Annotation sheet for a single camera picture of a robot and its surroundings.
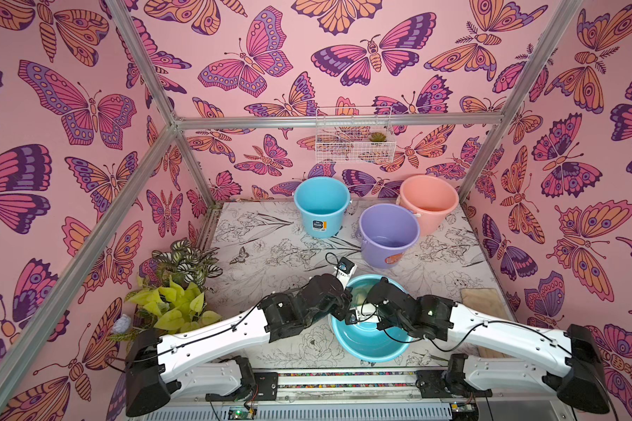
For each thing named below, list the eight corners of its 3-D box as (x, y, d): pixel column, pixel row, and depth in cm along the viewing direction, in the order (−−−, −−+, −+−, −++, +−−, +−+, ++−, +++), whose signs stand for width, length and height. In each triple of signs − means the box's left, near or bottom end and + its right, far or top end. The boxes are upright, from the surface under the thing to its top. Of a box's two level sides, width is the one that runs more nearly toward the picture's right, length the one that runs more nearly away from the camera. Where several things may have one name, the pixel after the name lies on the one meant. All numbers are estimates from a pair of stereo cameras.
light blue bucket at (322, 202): (296, 244, 108) (291, 214, 94) (299, 207, 121) (295, 177, 107) (348, 244, 108) (352, 214, 94) (345, 207, 121) (348, 176, 107)
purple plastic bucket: (360, 275, 99) (366, 249, 85) (355, 233, 112) (360, 204, 98) (412, 275, 98) (426, 248, 85) (402, 233, 111) (412, 203, 98)
